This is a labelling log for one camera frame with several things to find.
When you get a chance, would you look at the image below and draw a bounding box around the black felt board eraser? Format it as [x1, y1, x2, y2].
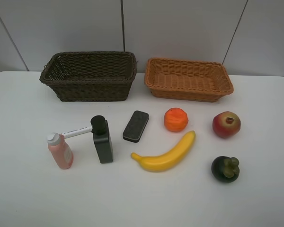
[123, 110, 149, 143]

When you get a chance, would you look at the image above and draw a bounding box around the orange fruit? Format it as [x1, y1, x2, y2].
[164, 108, 189, 132]

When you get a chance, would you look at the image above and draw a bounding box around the black pump bottle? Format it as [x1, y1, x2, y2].
[90, 115, 114, 164]

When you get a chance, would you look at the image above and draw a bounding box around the yellow banana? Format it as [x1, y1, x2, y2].
[131, 131, 196, 172]

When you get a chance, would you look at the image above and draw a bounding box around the white marker pen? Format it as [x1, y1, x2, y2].
[61, 126, 92, 139]

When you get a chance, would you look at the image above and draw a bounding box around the red pomegranate fruit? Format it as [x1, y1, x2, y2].
[212, 111, 241, 139]

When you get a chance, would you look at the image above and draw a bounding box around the pink bottle white cap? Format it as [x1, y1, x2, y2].
[47, 133, 74, 169]

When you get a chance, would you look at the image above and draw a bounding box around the dark mangosteen fruit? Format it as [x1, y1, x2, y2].
[211, 156, 240, 183]

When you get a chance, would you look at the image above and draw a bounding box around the light orange wicker basket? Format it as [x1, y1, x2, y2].
[144, 58, 234, 102]

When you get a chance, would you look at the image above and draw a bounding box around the dark brown wicker basket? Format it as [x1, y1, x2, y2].
[40, 51, 137, 102]

